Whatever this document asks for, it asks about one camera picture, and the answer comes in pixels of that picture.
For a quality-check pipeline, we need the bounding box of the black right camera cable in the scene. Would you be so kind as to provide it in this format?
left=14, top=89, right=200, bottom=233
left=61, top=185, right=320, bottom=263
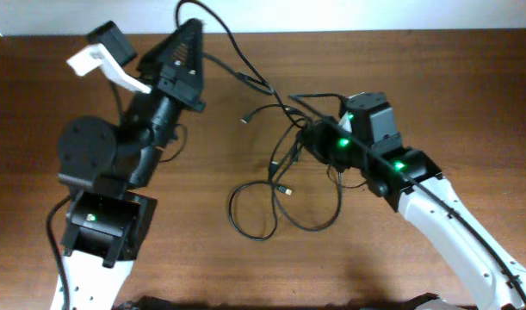
left=288, top=92, right=526, bottom=310

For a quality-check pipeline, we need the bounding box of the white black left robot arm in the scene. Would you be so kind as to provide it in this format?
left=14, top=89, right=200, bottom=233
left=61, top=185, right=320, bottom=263
left=51, top=19, right=205, bottom=309

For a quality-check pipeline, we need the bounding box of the thick black cable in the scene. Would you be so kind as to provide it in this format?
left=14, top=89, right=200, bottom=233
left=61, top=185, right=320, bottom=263
left=175, top=0, right=345, bottom=242

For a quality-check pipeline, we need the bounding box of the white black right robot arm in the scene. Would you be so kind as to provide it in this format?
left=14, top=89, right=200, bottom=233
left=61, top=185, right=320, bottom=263
left=298, top=92, right=526, bottom=309

